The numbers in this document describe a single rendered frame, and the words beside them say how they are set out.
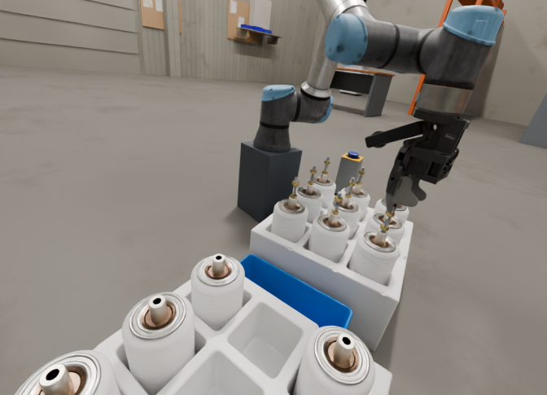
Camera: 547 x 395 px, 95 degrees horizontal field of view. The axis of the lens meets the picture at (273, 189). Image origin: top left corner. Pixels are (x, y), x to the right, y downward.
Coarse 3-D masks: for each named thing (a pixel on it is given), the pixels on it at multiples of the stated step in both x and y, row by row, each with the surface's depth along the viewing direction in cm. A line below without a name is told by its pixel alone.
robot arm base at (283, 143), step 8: (264, 128) 94; (272, 128) 93; (280, 128) 93; (288, 128) 97; (256, 136) 97; (264, 136) 94; (272, 136) 94; (280, 136) 94; (288, 136) 97; (256, 144) 97; (264, 144) 94; (272, 144) 95; (280, 144) 95; (288, 144) 97
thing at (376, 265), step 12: (360, 240) 59; (360, 252) 59; (372, 252) 56; (384, 252) 56; (396, 252) 57; (360, 264) 59; (372, 264) 57; (384, 264) 56; (372, 276) 58; (384, 276) 58
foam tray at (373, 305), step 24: (264, 240) 68; (408, 240) 74; (288, 264) 66; (312, 264) 62; (336, 264) 61; (336, 288) 61; (360, 288) 57; (384, 288) 56; (360, 312) 59; (384, 312) 56; (360, 336) 62
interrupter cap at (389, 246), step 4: (368, 232) 62; (372, 232) 62; (376, 232) 62; (364, 236) 60; (368, 236) 60; (372, 236) 61; (388, 236) 61; (364, 240) 59; (368, 240) 59; (372, 240) 59; (388, 240) 60; (392, 240) 60; (368, 244) 57; (372, 244) 58; (376, 244) 58; (384, 244) 59; (388, 244) 58; (392, 244) 58; (376, 248) 56; (380, 248) 57; (384, 248) 57; (388, 248) 57; (392, 248) 57
